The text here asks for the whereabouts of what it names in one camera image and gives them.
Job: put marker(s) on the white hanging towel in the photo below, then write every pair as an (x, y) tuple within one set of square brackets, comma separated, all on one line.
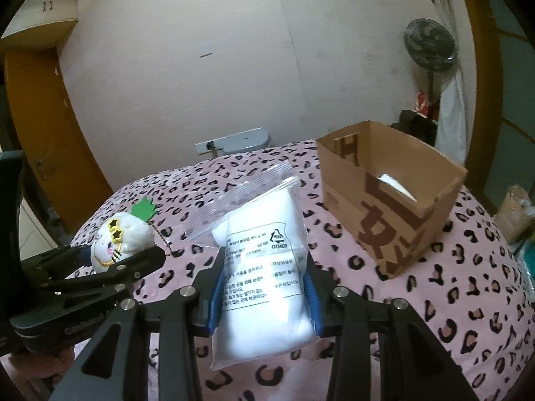
[(453, 112)]

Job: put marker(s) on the clear zip bag white contents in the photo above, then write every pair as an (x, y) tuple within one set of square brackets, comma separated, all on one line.
[(259, 267)]

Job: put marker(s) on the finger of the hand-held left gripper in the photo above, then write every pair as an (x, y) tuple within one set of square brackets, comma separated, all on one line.
[(62, 259), (133, 265)]

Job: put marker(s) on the black cloth pile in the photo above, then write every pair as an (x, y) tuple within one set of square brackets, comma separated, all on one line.
[(413, 127)]

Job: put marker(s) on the teal shopping bag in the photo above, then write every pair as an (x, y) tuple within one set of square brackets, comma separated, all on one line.
[(527, 267)]

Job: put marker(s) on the brown wrapped package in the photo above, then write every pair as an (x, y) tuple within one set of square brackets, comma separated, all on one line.
[(514, 213)]

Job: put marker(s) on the red box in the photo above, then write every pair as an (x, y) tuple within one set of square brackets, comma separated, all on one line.
[(423, 102)]

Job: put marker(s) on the brown cardboard box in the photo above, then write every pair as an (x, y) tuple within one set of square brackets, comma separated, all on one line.
[(347, 183)]

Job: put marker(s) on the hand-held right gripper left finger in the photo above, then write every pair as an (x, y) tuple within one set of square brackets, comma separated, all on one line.
[(214, 300)]

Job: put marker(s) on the black standing fan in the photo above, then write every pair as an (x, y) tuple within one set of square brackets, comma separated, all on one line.
[(428, 41)]

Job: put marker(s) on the orange wooden door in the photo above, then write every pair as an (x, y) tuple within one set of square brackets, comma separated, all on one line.
[(41, 133)]

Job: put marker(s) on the wooden framed sliding door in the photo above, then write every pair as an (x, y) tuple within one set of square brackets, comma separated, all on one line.
[(510, 92)]

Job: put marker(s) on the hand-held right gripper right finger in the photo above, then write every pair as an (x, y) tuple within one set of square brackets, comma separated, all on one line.
[(315, 305)]

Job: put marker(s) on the person's left hand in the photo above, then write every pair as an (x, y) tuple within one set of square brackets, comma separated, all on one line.
[(41, 365)]

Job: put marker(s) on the pink leopard print blanket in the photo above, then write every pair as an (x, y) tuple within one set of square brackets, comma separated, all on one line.
[(459, 280)]

